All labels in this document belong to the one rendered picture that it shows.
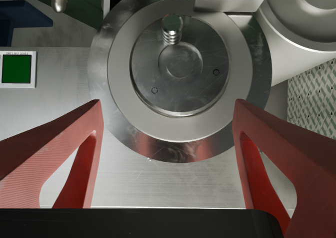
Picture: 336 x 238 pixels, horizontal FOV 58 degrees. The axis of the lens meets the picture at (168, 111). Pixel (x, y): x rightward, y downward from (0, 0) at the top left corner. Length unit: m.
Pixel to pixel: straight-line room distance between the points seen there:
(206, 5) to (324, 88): 0.22
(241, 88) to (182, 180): 0.36
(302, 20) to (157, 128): 0.15
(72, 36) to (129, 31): 3.51
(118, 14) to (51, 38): 3.26
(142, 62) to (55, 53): 0.42
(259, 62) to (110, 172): 0.40
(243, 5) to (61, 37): 3.42
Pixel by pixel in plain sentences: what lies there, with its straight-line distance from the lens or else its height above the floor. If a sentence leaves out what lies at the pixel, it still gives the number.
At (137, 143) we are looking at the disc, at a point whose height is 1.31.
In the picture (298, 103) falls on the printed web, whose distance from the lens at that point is 0.48.
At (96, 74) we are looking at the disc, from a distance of 0.25.
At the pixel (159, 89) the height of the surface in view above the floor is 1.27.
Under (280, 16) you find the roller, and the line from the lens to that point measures 0.28.
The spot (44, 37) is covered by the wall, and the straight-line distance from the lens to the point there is 3.45.
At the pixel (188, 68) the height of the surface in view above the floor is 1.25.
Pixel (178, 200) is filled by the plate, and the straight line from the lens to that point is 0.58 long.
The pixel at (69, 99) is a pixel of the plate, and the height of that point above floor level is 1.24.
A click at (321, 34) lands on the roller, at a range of 0.29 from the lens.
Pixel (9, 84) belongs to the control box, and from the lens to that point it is 0.65.
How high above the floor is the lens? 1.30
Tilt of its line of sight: 4 degrees down
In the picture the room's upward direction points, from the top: 179 degrees counter-clockwise
